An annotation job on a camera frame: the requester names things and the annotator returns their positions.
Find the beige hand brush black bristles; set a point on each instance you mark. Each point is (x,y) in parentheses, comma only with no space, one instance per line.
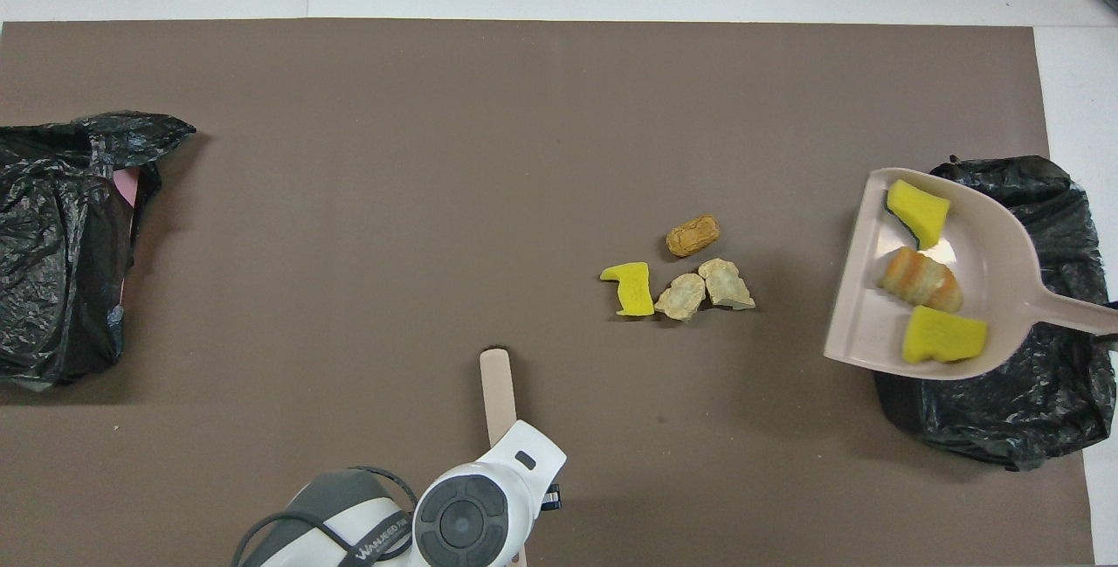
(498,392)

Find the notched yellow sponge piece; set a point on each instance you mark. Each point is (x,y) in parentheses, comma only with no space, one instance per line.
(633,290)

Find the pale pastry piece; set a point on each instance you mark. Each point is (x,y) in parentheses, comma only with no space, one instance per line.
(726,283)
(680,297)

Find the brown bread roll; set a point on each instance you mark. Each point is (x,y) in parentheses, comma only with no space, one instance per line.
(693,235)

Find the kidney shaped yellow sponge piece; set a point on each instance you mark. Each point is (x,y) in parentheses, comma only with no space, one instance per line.
(943,338)

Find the orange striped croissant piece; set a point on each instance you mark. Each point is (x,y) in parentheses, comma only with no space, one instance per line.
(921,280)

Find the yellow sponge piece green backing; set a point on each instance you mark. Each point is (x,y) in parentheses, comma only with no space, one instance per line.
(921,210)

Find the beige plastic dustpan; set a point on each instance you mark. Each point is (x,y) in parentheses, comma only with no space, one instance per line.
(996,270)

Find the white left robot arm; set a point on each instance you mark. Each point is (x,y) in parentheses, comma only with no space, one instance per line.
(472,515)

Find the black bag lined open bin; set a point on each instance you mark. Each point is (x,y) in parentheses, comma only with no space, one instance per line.
(1048,401)

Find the pink plastic bin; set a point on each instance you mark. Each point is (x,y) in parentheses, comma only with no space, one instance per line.
(127,187)

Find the crumpled black trash bag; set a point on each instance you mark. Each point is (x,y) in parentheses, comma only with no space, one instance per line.
(52,244)

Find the brown table mat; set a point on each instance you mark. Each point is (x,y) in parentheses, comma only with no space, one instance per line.
(349,200)

